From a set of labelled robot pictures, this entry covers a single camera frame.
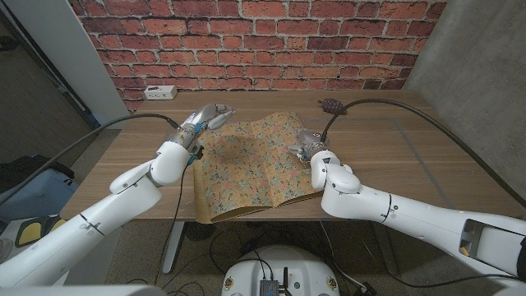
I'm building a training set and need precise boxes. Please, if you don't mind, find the black floor fan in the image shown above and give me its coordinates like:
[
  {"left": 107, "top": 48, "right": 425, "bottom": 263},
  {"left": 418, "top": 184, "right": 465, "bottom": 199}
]
[{"left": 183, "top": 221, "right": 217, "bottom": 243}]

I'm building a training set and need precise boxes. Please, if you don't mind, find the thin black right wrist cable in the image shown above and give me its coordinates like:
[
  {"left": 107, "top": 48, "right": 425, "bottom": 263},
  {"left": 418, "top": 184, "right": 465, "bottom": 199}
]
[{"left": 361, "top": 242, "right": 521, "bottom": 289}]

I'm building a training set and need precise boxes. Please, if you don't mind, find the grey table leg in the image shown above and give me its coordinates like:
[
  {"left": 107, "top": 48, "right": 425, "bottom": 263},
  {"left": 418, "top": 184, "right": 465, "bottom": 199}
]
[{"left": 371, "top": 224, "right": 399, "bottom": 275}]

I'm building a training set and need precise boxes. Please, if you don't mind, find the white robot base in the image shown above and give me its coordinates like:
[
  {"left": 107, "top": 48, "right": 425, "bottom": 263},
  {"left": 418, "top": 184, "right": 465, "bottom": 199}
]
[{"left": 221, "top": 245, "right": 341, "bottom": 296}]

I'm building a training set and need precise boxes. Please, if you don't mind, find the brown pinecone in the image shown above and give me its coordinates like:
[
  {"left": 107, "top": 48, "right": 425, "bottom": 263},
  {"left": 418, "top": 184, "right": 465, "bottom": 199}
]
[{"left": 318, "top": 97, "right": 348, "bottom": 116}]

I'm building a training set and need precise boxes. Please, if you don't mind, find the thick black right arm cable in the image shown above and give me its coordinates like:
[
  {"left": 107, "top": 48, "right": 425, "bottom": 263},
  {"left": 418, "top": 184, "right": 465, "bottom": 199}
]
[{"left": 320, "top": 97, "right": 526, "bottom": 210}]

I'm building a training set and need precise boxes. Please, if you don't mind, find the white table leg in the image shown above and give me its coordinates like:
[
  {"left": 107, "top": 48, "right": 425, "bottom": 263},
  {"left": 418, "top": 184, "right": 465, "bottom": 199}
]
[{"left": 162, "top": 221, "right": 186, "bottom": 275}]

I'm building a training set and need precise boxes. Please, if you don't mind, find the grey electronics box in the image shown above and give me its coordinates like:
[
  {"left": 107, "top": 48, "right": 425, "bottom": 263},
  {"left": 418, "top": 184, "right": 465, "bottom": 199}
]
[{"left": 258, "top": 279, "right": 281, "bottom": 296}]

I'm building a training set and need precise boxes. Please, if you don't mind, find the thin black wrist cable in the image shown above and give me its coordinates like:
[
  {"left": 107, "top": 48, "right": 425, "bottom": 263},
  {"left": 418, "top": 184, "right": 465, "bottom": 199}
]
[
  {"left": 361, "top": 242, "right": 521, "bottom": 289},
  {"left": 153, "top": 158, "right": 194, "bottom": 286}
]

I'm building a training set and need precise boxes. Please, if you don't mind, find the black cloth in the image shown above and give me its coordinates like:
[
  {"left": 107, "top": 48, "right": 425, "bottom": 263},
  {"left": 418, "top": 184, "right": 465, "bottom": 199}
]
[{"left": 0, "top": 155, "right": 76, "bottom": 194}]

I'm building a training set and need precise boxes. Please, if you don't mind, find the red brick printed backdrop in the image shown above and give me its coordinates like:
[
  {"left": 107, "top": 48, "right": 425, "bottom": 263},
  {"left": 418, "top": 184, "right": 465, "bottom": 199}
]
[{"left": 68, "top": 0, "right": 448, "bottom": 114}]

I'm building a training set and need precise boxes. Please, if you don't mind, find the floral kraft wrapping paper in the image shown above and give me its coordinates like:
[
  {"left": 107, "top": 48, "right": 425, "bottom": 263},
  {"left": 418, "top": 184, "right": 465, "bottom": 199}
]
[{"left": 192, "top": 110, "right": 324, "bottom": 225}]

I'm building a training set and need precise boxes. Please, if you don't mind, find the white power strip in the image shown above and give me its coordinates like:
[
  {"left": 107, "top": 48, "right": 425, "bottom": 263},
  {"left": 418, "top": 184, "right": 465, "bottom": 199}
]
[{"left": 143, "top": 85, "right": 178, "bottom": 101}]

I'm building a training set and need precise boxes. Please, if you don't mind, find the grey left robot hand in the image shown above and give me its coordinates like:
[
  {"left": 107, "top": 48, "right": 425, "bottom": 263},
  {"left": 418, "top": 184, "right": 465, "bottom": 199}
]
[{"left": 170, "top": 102, "right": 238, "bottom": 150}]

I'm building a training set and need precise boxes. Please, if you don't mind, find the white floor cable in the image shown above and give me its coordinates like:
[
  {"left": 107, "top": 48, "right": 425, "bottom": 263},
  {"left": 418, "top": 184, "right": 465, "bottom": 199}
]
[{"left": 319, "top": 220, "right": 369, "bottom": 291}]

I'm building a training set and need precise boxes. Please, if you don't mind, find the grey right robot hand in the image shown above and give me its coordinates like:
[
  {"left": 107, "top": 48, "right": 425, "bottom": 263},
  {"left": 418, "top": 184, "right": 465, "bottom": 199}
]
[{"left": 288, "top": 127, "right": 330, "bottom": 164}]

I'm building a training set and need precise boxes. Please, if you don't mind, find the thin black left wrist cable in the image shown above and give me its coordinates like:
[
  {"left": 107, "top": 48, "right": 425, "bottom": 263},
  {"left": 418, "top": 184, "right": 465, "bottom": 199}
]
[{"left": 153, "top": 158, "right": 194, "bottom": 286}]

